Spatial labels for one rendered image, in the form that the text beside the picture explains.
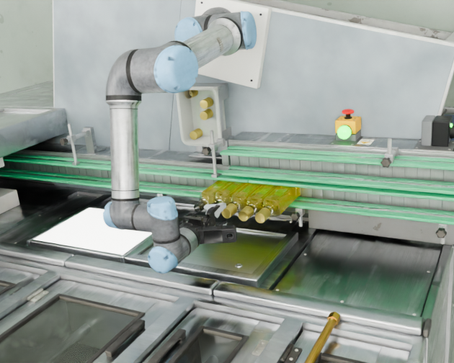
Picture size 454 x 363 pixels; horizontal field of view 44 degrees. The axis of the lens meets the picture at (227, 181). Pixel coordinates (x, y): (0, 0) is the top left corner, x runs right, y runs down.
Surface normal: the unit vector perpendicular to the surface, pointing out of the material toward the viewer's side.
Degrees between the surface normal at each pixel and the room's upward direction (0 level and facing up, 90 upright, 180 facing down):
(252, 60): 0
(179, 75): 83
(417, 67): 0
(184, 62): 82
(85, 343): 90
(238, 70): 0
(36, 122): 90
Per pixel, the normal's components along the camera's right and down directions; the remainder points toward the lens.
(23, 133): 0.89, 0.08
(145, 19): -0.45, 0.33
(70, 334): -0.08, -0.94
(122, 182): -0.05, 0.11
